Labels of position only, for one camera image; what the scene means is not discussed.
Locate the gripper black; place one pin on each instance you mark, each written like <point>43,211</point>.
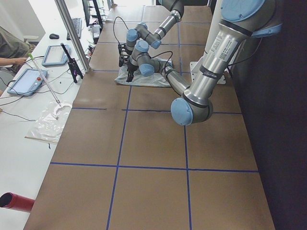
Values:
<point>131,67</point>

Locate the striped polo shirt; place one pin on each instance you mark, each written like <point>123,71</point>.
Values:
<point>155,80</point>

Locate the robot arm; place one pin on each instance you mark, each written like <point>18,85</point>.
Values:
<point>154,39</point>
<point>235,20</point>

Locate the black stand with clamp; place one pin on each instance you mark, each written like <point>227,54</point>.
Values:
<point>74,68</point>

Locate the black keyboard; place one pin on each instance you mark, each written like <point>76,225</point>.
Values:
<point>77,24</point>

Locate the far teach pendant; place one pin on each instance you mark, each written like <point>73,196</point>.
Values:
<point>54,56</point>

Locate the teach pendant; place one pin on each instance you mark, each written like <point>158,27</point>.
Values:
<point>54,56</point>
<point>27,83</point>

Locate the black monitor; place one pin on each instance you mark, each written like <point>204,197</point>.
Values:
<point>86,10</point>

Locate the black computer mouse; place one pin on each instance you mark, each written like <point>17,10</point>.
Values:
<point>54,36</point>

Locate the clear plastic bag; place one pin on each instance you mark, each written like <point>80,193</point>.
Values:
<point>49,126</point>

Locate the near teach pendant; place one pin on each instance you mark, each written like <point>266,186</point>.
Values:
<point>27,83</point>

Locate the long metal rod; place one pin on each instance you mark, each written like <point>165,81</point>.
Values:
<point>44,78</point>

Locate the seated person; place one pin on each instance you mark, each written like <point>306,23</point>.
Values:
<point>13,51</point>

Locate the red cylinder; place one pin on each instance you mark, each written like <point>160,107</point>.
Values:
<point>16,202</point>

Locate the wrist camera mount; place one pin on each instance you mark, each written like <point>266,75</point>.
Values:
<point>122,48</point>
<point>123,59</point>

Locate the aluminium frame post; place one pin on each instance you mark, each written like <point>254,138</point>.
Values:
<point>66,18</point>

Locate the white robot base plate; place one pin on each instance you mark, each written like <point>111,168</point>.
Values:
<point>195,67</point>

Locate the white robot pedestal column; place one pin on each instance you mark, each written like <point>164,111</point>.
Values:
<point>214,40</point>

